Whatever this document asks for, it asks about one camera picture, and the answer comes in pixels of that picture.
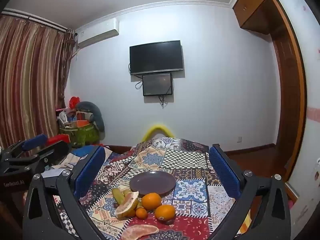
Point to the red plastic bag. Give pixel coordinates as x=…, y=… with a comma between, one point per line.
x=74, y=102

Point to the purple plate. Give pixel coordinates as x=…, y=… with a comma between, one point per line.
x=152, y=182

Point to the yellow-green long fruit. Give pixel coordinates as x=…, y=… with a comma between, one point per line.
x=117, y=195

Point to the wooden wardrobe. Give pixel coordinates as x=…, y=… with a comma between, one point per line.
x=287, y=80

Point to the red box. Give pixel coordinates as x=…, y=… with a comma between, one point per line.
x=58, y=138

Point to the small black monitor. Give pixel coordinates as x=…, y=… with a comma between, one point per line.
x=157, y=84

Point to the orange box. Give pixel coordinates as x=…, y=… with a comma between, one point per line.
x=81, y=124

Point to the patchwork printed blanket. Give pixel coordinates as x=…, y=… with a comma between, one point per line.
x=190, y=165

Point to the grey neck pillow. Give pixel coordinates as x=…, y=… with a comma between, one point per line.
x=98, y=116

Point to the pomelo segment with peel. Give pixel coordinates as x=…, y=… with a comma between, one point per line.
x=126, y=206

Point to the white air conditioner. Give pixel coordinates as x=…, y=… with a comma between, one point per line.
x=97, y=33

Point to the small tangerine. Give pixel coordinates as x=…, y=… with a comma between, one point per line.
x=141, y=213

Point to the green patterned storage bag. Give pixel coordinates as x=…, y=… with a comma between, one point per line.
x=85, y=135

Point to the large orange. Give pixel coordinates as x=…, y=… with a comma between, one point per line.
x=151, y=201
x=165, y=212

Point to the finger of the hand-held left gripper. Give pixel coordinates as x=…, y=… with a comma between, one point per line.
x=36, y=141
x=55, y=152

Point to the pink slipper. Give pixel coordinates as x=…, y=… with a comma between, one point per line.
x=291, y=203

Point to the black wall television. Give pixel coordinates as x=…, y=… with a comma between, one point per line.
x=156, y=57

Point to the brown fringed curtain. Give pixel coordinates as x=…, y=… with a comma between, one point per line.
x=67, y=62

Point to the peeled pomelo segment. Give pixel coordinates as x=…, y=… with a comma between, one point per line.
x=140, y=232

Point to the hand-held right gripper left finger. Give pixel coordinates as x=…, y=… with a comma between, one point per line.
x=91, y=170

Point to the striped brown curtain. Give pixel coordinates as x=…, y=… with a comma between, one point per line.
x=27, y=80

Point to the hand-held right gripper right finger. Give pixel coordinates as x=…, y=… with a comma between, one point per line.
x=222, y=170

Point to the white wall socket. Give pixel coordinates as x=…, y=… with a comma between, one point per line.
x=239, y=139

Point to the dark wooden bed frame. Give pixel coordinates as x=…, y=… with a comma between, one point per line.
x=120, y=148

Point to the yellow foam tube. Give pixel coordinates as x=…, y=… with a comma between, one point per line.
x=157, y=126

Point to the white curtain rail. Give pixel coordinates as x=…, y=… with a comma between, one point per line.
x=37, y=20

